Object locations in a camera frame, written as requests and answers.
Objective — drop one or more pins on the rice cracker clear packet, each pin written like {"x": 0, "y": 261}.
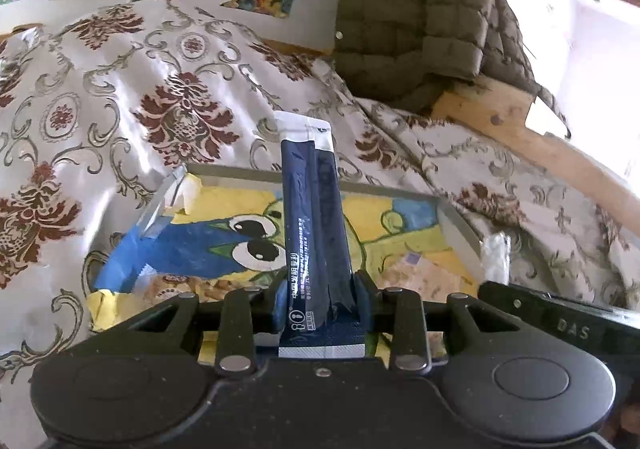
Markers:
{"x": 434, "y": 276}

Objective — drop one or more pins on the floral damask bedspread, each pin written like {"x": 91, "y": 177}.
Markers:
{"x": 95, "y": 114}

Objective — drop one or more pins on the olive quilted puffer jacket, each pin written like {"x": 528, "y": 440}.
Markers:
{"x": 407, "y": 52}

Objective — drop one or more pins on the dark blue snack stick packet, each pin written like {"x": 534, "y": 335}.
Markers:
{"x": 322, "y": 319}

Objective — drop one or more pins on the wooden bed frame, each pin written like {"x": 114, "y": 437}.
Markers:
{"x": 499, "y": 111}

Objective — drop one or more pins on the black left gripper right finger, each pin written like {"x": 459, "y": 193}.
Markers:
{"x": 369, "y": 302}

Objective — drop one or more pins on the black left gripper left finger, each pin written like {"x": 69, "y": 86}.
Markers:
{"x": 272, "y": 305}

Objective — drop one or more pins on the painted frog tray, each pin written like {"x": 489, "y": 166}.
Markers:
{"x": 212, "y": 231}

